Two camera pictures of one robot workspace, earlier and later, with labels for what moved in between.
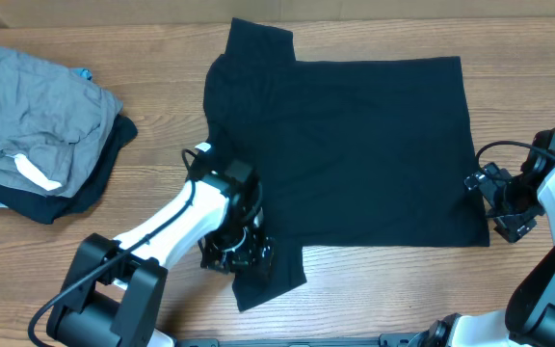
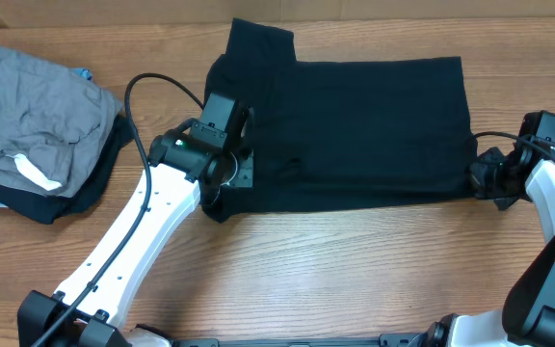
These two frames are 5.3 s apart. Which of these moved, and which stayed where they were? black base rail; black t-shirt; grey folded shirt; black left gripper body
Moved: black left gripper body; black t-shirt
Stayed: black base rail; grey folded shirt
